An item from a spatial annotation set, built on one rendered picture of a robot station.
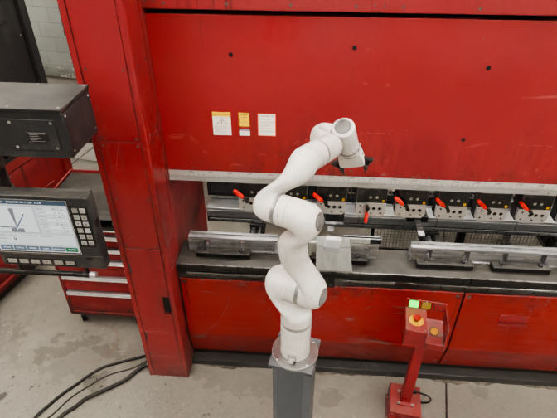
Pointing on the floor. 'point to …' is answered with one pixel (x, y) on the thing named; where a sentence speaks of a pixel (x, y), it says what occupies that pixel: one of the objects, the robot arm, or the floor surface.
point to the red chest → (103, 307)
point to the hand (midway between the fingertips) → (354, 169)
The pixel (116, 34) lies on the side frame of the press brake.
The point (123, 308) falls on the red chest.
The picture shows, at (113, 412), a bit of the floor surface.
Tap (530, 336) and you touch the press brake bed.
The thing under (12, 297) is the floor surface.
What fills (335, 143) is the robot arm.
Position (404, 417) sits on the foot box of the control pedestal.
